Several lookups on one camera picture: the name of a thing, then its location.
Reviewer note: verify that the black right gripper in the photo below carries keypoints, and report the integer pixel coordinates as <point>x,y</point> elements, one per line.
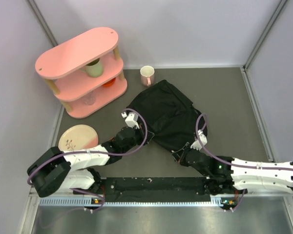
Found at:
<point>179,155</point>

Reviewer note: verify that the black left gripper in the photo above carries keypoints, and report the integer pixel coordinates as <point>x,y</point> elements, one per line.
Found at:
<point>141,132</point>

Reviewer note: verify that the black student backpack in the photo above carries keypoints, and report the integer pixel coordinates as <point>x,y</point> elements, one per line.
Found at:
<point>169,114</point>

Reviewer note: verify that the pink mug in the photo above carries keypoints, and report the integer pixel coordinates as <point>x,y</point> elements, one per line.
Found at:
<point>147,75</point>

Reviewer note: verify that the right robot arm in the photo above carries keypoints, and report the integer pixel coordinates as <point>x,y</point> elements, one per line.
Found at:
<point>227,175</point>

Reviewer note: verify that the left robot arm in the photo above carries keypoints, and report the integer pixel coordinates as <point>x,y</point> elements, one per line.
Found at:
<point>59,170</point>

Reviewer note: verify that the orange bowl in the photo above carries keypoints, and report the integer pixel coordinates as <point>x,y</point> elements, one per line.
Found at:
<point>109,83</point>

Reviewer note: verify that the clear glass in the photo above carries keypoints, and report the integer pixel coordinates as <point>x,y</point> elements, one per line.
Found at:
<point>89,99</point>

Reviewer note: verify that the pink cream plate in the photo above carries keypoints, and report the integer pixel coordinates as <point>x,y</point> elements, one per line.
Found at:
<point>77,138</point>

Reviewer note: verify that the green mug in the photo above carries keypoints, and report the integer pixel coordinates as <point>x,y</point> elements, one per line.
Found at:
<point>94,69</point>

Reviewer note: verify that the pink three-tier shelf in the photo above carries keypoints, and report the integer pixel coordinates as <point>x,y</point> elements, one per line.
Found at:
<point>60,69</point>

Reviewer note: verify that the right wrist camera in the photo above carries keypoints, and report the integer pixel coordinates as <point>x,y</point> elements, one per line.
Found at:
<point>200,141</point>

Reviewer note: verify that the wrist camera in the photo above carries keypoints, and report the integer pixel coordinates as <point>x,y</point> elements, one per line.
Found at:
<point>200,141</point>
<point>131,119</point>

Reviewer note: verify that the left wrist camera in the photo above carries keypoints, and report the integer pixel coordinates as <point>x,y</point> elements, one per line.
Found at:
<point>131,119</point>

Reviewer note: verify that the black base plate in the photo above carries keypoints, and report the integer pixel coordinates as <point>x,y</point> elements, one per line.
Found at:
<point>200,185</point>

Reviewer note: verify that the slotted cable duct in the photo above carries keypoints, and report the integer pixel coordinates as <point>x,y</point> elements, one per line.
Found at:
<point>87,201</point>

